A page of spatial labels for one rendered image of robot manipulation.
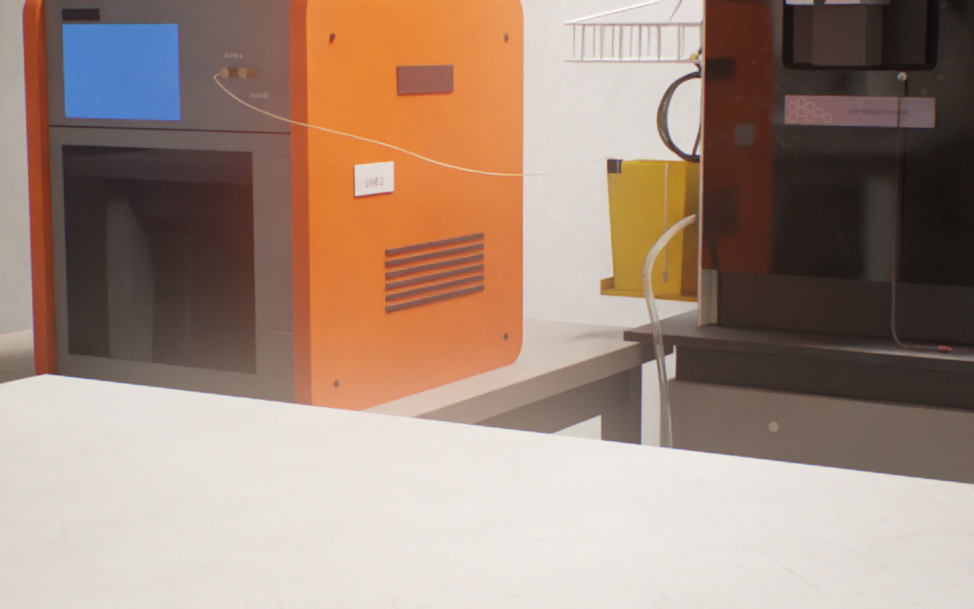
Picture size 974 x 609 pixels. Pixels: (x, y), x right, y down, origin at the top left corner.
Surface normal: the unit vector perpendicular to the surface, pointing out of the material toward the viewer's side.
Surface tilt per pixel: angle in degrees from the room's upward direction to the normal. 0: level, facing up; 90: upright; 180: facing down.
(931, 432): 90
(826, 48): 90
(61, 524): 0
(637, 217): 93
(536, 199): 90
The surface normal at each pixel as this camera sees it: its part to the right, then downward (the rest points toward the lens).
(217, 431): 0.00, -0.99
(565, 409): 0.86, 0.07
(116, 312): -0.50, 0.12
